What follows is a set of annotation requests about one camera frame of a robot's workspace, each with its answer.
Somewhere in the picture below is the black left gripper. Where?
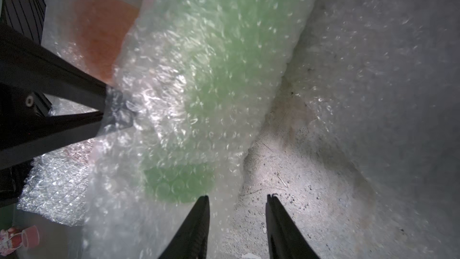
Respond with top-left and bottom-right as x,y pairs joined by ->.
1,24 -> 107,207

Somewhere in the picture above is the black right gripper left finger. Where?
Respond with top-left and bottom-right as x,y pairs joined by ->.
158,195 -> 210,259

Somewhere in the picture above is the bubble green glass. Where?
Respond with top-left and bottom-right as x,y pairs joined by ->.
83,0 -> 315,259

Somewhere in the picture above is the bubble wrapped orange glass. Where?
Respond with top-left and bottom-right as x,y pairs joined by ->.
18,0 -> 143,226

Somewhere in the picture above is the white bunny phone stand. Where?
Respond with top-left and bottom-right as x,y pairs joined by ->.
1,225 -> 40,257

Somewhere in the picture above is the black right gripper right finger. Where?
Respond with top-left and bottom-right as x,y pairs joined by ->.
265,195 -> 319,259

